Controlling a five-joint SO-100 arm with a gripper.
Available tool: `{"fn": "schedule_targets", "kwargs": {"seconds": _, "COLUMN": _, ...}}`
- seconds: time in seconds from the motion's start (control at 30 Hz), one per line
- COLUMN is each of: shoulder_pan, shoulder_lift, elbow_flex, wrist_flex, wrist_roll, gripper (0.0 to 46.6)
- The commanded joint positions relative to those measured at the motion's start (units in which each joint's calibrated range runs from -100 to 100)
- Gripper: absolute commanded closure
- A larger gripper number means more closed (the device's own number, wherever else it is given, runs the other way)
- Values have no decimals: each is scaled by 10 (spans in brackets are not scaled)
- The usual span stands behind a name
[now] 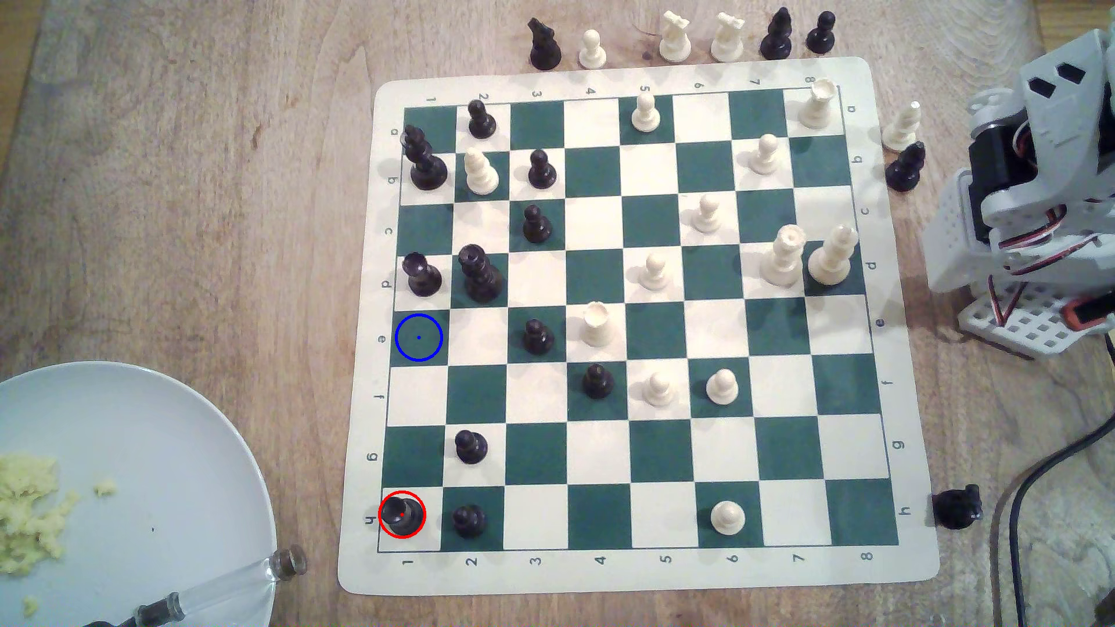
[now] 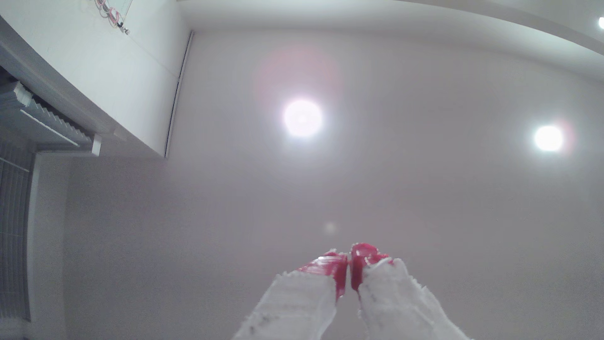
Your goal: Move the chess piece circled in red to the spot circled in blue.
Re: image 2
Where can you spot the white slatted window blind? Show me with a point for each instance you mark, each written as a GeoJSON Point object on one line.
{"type": "Point", "coordinates": [52, 125]}

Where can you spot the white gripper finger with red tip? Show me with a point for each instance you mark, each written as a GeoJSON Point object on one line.
{"type": "Point", "coordinates": [396, 307]}
{"type": "Point", "coordinates": [292, 307]}

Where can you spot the grey vertical window blind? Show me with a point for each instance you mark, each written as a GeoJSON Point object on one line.
{"type": "Point", "coordinates": [14, 236]}

